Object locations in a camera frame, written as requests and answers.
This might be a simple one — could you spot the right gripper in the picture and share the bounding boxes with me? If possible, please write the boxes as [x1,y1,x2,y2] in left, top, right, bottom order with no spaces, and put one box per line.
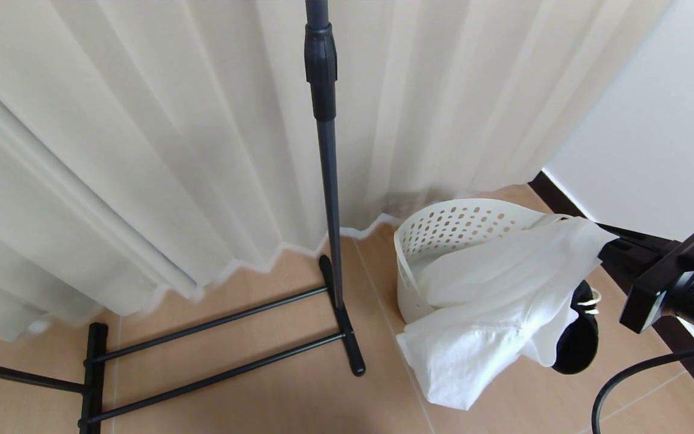
[619,218,694,338]

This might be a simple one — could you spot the white printed t-shirt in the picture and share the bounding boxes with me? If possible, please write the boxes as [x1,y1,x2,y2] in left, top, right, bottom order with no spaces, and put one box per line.
[396,216,619,411]

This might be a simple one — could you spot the white laundry basket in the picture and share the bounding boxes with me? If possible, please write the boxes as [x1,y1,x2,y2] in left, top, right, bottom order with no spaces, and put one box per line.
[394,199,571,326]

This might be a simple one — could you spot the black clothes rack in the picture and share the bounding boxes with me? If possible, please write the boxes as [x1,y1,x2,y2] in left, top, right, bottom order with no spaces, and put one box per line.
[0,0,366,434]

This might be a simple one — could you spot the black garment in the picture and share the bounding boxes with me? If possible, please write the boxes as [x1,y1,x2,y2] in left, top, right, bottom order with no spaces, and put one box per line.
[552,278,601,376]

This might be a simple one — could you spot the beige curtain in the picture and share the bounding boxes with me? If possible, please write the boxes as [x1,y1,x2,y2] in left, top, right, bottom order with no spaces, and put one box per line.
[0,0,673,341]

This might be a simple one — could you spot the black cable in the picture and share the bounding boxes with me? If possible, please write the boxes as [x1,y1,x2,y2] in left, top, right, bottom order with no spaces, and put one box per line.
[591,338,694,434]

